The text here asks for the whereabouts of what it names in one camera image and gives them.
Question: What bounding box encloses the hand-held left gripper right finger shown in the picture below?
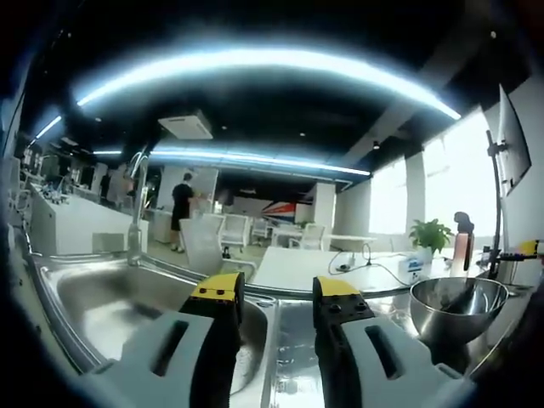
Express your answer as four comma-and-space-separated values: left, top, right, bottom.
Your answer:
312, 275, 477, 408

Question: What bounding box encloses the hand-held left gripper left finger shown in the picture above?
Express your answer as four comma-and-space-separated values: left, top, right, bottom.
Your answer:
78, 271, 247, 408

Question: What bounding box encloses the stainless steel sink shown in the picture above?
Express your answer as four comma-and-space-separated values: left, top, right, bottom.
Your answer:
25, 250, 269, 396

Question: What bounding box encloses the stainless steel bowl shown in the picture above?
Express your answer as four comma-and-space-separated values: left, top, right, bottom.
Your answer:
409, 276, 510, 346

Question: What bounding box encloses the pink water bottle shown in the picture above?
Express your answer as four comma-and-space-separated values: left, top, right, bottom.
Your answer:
452, 211, 475, 276

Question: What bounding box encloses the chrome sink faucet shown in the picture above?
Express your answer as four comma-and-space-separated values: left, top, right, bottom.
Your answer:
127, 143, 153, 267

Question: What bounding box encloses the black monitor stand pole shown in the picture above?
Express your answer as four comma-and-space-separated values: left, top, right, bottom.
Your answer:
484, 129, 511, 280

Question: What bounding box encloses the white office desk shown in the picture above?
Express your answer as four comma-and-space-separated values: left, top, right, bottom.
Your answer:
250, 245, 494, 298

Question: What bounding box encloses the white box with blue label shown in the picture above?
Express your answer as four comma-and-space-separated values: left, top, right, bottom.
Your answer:
399, 250, 434, 280

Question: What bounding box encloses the green potted plant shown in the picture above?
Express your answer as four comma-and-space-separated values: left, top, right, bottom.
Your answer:
408, 218, 455, 257

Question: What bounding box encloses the white mesh office chair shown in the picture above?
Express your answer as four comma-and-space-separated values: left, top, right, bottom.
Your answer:
220, 212, 251, 247
289, 223, 326, 251

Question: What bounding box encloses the white counter cabinet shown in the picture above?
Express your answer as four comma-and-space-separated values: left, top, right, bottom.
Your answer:
29, 183, 150, 256

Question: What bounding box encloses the ceiling air conditioner unit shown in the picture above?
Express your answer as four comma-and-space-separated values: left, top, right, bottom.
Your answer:
156, 108, 213, 140

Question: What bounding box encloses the long ceiling light strip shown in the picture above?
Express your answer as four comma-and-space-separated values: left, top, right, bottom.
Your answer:
75, 49, 462, 122

